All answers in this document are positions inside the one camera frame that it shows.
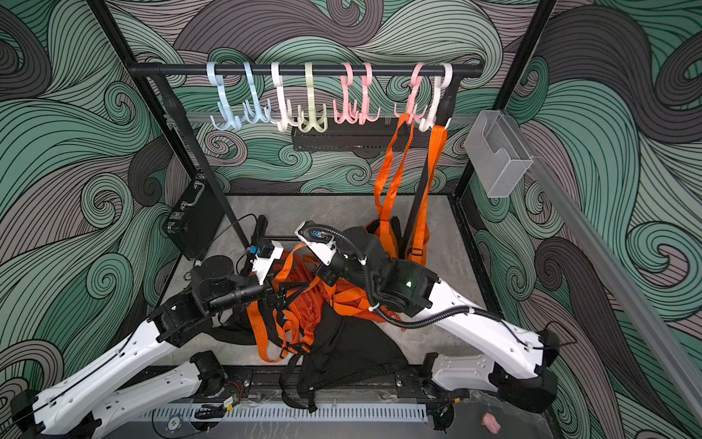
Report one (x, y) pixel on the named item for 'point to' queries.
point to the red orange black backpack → (282, 321)
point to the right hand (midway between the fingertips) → (309, 246)
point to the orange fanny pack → (417, 251)
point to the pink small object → (489, 422)
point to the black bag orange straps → (342, 350)
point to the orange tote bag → (351, 297)
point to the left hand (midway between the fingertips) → (301, 271)
